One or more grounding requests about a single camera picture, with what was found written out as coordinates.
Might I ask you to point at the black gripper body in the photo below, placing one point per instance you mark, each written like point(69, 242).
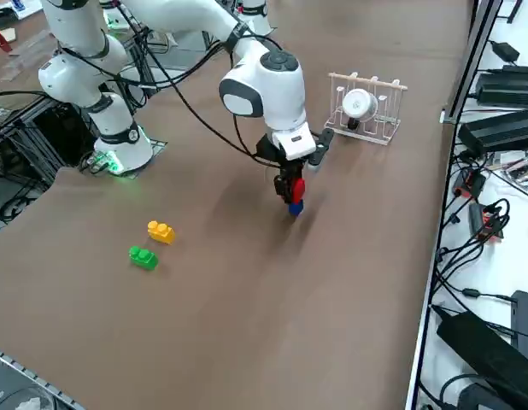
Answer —
point(270, 151)

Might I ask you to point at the red wooden cube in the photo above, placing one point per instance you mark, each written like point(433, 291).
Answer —
point(299, 190)

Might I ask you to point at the blue wooden cube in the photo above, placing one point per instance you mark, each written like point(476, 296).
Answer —
point(296, 209)

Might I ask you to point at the white ceramic cup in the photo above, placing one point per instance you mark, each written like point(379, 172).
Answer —
point(359, 103)

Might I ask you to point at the yellow plastic building brick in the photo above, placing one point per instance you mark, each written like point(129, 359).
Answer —
point(161, 232)

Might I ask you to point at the green plastic building brick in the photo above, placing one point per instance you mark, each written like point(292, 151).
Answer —
point(142, 258)

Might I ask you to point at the red circuit board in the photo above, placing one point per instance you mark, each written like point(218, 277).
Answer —
point(471, 183)

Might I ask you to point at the slim black adapter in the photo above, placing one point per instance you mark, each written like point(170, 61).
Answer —
point(476, 218)

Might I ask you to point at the white device with green light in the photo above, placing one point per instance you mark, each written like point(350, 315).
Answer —
point(115, 19)

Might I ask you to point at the orange circuit board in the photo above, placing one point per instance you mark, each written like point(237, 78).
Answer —
point(492, 232)

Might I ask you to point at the long black power supply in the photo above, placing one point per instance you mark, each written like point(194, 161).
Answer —
point(499, 130)

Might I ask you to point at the clear plastic packet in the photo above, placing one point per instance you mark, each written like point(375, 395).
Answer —
point(522, 171)

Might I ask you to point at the large black power brick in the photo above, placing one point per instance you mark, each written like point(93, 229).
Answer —
point(473, 341)

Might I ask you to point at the black ribbed power supply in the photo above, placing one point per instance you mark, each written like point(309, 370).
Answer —
point(507, 87)

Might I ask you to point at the small black power adapter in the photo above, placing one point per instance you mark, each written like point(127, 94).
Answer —
point(505, 51)

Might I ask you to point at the clear acrylic shelf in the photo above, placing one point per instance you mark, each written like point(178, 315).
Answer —
point(20, 62)

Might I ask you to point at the black box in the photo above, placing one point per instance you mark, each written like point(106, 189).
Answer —
point(526, 316)

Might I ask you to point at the black rounded adapter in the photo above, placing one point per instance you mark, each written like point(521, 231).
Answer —
point(477, 397)

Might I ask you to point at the red tool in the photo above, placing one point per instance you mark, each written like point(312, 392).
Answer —
point(1, 40)

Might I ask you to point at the black table edge rail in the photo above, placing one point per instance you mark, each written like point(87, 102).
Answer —
point(423, 324)

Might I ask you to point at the black metal frame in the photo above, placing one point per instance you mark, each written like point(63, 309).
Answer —
point(29, 136)

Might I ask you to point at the grey metal rail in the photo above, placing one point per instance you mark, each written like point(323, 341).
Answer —
point(33, 375)

